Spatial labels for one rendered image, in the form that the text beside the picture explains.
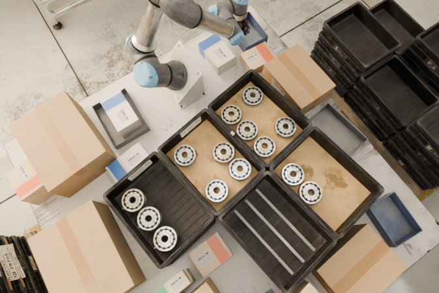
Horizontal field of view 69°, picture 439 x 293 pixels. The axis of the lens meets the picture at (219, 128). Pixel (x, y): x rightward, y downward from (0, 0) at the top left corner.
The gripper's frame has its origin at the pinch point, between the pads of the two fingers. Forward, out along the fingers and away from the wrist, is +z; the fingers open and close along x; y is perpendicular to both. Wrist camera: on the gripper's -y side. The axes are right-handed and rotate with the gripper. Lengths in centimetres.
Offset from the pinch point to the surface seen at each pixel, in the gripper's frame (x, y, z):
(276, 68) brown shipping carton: 2.9, 33.3, -10.7
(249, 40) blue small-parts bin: 7.0, 3.1, 4.9
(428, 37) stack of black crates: 116, 51, 26
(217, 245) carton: -66, 90, -2
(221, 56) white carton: -14.8, 8.7, -3.7
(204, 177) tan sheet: -56, 62, -8
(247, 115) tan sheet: -22, 46, -8
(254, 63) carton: -1.6, 21.0, -2.2
